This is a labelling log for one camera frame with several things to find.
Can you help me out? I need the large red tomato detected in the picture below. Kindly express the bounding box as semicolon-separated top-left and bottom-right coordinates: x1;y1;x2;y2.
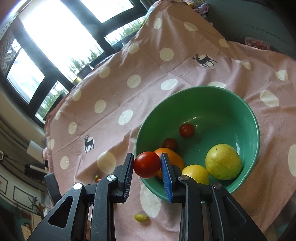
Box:
133;152;161;179

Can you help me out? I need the red cherry tomato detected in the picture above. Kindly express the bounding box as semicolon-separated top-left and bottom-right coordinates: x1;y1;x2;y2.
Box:
179;123;195;138

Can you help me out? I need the yellow lemon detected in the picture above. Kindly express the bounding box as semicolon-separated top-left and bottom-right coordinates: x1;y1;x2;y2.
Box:
182;165;210;185

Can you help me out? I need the large yellow-green fruit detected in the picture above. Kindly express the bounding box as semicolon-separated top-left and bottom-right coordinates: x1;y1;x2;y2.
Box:
205;144;242;181

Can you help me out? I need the orange fruit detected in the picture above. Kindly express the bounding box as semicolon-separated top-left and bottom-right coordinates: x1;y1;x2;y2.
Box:
154;148;185;171

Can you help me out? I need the small green olive fruit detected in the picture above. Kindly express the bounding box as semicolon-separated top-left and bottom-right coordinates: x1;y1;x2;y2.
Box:
134;213;149;222

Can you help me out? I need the red tomato behind finger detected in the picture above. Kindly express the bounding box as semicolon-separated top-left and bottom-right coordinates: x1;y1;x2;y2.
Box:
162;138;178;151

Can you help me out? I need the pink polka dot tablecloth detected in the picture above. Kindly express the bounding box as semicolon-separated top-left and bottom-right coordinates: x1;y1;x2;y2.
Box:
45;1;295;231

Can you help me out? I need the green bowl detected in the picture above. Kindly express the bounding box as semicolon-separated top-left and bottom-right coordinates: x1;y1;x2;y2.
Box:
134;86;260;193

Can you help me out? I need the red patterned packet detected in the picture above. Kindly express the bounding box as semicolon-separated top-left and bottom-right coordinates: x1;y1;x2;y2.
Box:
244;37;270;50

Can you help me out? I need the black framed window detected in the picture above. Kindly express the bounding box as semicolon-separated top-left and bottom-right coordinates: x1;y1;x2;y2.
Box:
1;1;149;126

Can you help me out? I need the grey-green sofa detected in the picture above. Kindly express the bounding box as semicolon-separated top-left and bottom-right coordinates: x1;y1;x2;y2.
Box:
206;1;295;58

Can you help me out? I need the colourful crumpled cloth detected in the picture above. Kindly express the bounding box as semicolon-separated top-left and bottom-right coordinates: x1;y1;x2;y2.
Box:
184;0;209;19

